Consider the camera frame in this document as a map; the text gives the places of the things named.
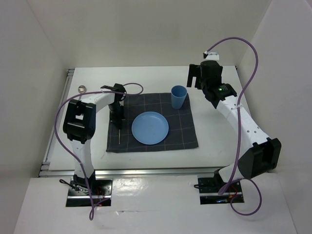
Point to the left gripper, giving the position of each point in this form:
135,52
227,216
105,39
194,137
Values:
117,120

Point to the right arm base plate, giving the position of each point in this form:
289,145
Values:
208,192

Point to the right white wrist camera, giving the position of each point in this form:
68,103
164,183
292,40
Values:
211,56

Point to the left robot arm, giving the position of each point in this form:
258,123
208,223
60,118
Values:
80,126

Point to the blue plastic cup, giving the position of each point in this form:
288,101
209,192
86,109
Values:
178,95

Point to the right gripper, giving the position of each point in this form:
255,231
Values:
194,71

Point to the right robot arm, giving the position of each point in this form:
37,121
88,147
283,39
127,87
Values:
258,152

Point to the dark checked cloth napkin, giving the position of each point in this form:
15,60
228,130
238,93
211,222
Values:
181,135

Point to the metal spoon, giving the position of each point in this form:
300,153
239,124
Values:
82,89

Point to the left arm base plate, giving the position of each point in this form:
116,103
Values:
78,196

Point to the blue plastic plate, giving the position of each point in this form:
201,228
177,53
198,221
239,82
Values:
150,128

